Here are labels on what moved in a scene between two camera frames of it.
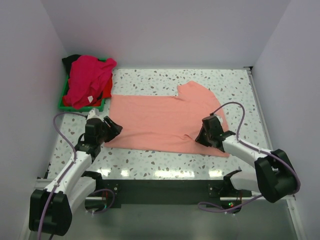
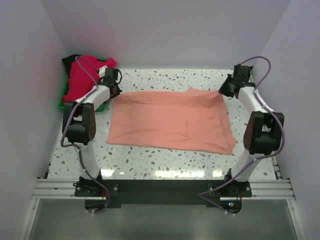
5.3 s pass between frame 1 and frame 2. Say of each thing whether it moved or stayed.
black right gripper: moved
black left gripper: moved
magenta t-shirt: stayed
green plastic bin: stayed
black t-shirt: stayed
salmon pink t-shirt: moved
